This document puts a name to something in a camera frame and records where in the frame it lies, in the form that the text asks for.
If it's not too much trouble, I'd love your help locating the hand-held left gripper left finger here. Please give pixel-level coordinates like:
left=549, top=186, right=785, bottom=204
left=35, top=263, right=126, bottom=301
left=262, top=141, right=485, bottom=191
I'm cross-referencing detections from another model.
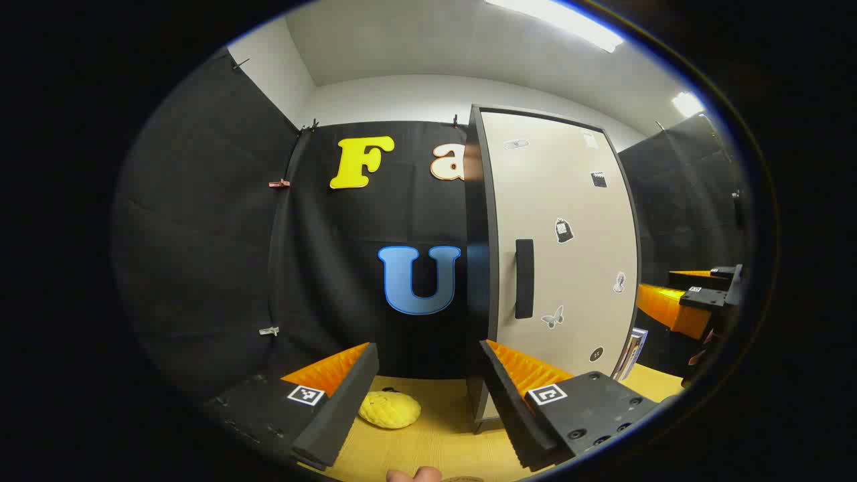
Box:
left=201, top=343, right=380, bottom=469

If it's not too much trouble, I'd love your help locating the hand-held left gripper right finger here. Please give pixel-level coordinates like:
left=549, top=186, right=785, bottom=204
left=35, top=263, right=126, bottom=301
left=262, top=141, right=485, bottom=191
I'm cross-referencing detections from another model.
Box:
left=478, top=339, right=664, bottom=473

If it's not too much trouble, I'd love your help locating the black door handle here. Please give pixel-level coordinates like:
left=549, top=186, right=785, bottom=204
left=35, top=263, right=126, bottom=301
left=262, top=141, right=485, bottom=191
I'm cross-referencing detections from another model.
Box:
left=514, top=238, right=535, bottom=320

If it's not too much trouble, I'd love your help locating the dark grey cabinet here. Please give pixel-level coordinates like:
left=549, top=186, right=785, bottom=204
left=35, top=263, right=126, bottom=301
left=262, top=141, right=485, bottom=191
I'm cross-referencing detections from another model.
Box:
left=465, top=104, right=643, bottom=434

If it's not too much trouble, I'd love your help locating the yellow bumpy lemon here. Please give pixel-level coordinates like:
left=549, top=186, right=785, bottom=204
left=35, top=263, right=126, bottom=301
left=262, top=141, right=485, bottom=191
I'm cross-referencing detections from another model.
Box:
left=358, top=391, right=422, bottom=430

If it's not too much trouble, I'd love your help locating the small ceiling light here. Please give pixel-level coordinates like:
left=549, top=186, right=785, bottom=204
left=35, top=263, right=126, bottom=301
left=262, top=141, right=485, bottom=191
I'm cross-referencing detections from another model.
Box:
left=672, top=92, right=706, bottom=118

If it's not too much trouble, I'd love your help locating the black backdrop cloth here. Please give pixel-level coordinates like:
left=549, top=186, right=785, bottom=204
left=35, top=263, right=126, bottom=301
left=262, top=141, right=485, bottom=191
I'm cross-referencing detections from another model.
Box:
left=110, top=50, right=747, bottom=402

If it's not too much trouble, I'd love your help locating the long ceiling light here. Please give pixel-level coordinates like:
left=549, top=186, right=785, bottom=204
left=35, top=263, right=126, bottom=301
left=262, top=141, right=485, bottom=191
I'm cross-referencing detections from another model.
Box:
left=485, top=0, right=625, bottom=53

